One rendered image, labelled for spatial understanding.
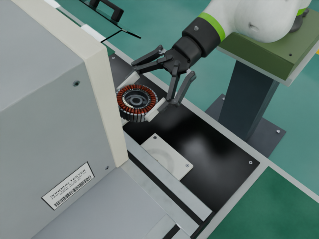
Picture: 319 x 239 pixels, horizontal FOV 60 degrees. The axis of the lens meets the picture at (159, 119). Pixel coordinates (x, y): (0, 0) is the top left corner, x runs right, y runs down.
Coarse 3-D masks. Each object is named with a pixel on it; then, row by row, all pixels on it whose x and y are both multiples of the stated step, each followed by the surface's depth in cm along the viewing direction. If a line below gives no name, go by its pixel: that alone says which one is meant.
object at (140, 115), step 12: (132, 84) 75; (120, 96) 71; (132, 96) 75; (144, 96) 74; (156, 96) 73; (120, 108) 69; (132, 108) 69; (144, 108) 69; (132, 120) 70; (144, 120) 71
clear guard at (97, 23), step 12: (48, 0) 71; (60, 0) 71; (72, 0) 71; (84, 0) 77; (60, 12) 68; (72, 12) 68; (84, 12) 68; (96, 12) 68; (84, 24) 66; (96, 24) 66; (108, 24) 66; (120, 24) 72; (96, 36) 63; (108, 36) 63
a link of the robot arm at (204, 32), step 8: (192, 24) 70; (200, 24) 69; (208, 24) 69; (184, 32) 71; (192, 32) 69; (200, 32) 68; (208, 32) 69; (216, 32) 69; (192, 40) 70; (200, 40) 68; (208, 40) 69; (216, 40) 70; (200, 48) 71; (208, 48) 70
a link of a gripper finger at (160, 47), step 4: (156, 48) 74; (160, 48) 74; (152, 52) 74; (156, 52) 74; (144, 56) 75; (148, 56) 74; (152, 56) 75; (156, 56) 75; (136, 60) 75; (140, 60) 75; (144, 60) 75; (148, 60) 76; (152, 60) 76; (132, 64) 75; (136, 64) 75; (140, 64) 77
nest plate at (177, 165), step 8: (152, 136) 81; (144, 144) 79; (152, 144) 79; (160, 144) 79; (168, 144) 79; (152, 152) 78; (160, 152) 78; (168, 152) 78; (176, 152) 78; (160, 160) 76; (168, 160) 76; (176, 160) 76; (184, 160) 76; (168, 168) 75; (176, 168) 75; (184, 168) 75; (176, 176) 74
